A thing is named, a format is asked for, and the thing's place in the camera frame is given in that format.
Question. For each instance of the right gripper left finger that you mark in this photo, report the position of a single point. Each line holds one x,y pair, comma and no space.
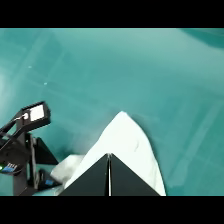
93,181

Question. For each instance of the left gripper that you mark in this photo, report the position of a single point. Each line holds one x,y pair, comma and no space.
18,160

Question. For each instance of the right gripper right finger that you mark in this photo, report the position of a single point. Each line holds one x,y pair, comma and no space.
126,181

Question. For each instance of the white shirt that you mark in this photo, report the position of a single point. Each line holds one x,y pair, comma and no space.
125,140

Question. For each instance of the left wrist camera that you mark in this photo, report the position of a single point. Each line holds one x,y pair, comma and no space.
36,115

